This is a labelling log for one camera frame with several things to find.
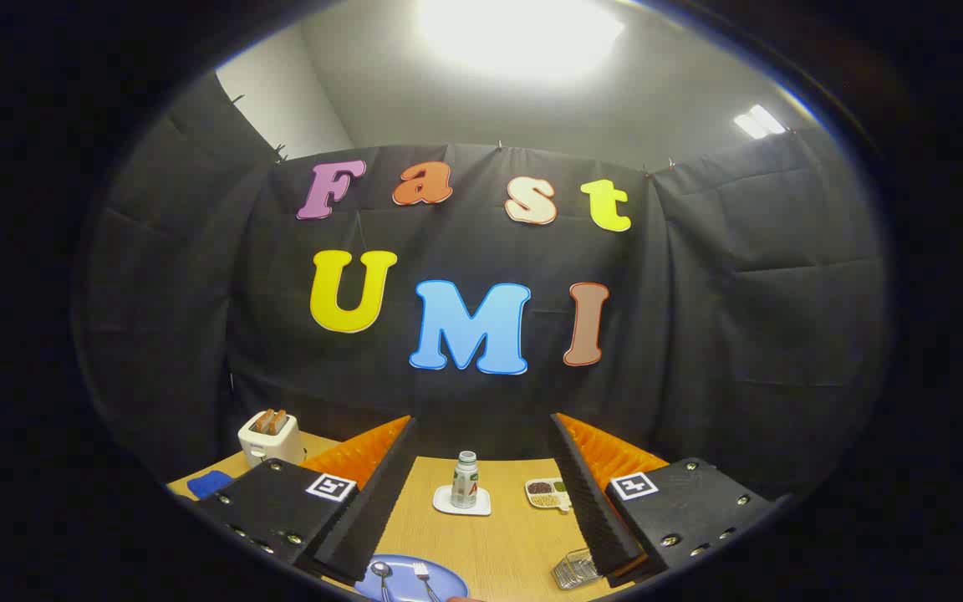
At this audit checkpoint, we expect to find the small ceiling light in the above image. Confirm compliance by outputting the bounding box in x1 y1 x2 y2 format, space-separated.
732 104 787 140

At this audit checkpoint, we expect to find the blue folded cloth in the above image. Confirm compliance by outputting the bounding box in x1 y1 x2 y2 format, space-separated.
187 470 236 501

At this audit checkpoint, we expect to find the white toaster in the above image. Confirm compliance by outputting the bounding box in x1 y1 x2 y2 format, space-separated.
237 410 305 469

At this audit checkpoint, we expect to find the large ceiling light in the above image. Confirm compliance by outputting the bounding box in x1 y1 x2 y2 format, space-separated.
415 0 626 80

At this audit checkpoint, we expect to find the black backdrop cloth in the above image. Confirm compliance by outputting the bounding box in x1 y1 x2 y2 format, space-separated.
72 71 892 503

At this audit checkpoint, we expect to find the white divided snack dish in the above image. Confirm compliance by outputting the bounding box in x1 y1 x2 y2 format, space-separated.
525 478 573 512

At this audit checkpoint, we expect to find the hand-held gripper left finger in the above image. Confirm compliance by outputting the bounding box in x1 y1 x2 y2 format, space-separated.
194 415 418 586

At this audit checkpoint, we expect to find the metal wire basket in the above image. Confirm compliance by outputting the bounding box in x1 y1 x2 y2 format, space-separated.
552 548 601 590

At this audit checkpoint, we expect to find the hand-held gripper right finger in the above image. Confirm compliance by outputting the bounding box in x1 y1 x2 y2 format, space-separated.
550 412 793 588

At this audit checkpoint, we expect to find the white coaster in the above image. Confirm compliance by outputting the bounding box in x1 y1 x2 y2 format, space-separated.
433 485 492 517

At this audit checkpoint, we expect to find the blue plate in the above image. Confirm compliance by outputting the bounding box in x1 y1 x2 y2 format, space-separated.
354 554 470 602

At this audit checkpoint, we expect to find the fork with checkered handle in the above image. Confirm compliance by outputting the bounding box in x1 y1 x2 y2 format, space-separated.
412 562 442 602

